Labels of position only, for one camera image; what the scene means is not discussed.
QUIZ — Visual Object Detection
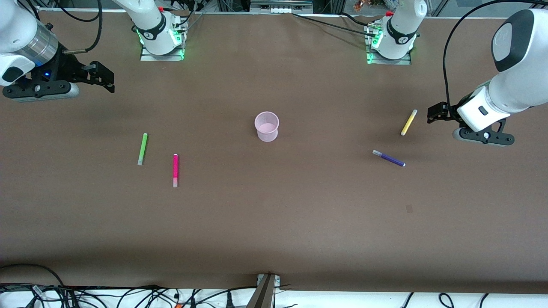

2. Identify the purple marker pen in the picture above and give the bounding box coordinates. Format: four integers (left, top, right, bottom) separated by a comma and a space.
372, 149, 406, 167

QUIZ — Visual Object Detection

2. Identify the yellow highlighter pen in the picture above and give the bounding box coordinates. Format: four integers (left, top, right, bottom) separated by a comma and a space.
400, 109, 418, 136

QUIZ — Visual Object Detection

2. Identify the green highlighter pen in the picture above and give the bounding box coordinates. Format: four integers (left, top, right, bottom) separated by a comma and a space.
137, 133, 148, 166

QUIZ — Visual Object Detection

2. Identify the pink plastic cup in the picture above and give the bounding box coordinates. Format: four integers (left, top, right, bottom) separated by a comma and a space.
254, 111, 280, 142

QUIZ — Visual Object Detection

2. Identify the white power strip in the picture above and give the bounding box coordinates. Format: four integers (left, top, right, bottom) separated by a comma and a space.
250, 0, 314, 14

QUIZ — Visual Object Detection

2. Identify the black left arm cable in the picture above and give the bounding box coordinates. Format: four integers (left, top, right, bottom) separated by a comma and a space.
443, 0, 548, 108

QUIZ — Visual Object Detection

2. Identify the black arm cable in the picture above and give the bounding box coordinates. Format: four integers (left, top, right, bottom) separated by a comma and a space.
55, 0, 104, 54
443, 0, 548, 108

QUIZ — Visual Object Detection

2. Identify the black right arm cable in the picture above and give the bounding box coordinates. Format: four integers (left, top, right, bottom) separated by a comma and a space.
55, 0, 104, 54

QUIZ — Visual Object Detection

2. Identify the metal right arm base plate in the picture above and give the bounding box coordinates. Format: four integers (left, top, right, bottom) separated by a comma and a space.
140, 41, 185, 62

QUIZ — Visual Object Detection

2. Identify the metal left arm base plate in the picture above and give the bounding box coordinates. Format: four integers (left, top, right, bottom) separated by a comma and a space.
366, 26, 412, 65

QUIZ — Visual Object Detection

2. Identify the black cable across table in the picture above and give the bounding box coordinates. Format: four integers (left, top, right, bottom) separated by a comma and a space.
292, 12, 379, 38

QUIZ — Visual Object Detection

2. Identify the thick black looped cable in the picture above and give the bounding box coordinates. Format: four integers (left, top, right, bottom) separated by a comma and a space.
0, 264, 66, 288

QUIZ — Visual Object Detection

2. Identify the tangled black cable bundle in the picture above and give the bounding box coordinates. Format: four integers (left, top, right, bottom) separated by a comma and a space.
0, 283, 257, 308

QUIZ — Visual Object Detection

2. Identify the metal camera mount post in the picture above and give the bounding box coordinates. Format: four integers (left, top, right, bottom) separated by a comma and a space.
246, 274, 281, 308

